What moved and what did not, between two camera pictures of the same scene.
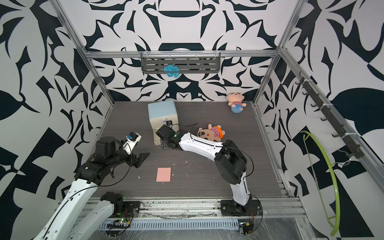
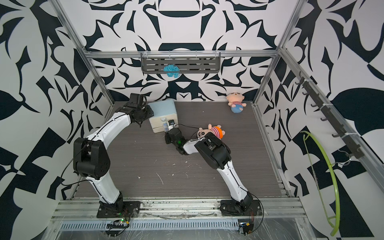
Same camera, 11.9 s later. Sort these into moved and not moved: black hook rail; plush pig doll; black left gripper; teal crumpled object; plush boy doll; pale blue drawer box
Moved: black left gripper; pale blue drawer box
Not moved: teal crumpled object; plush pig doll; black hook rail; plush boy doll
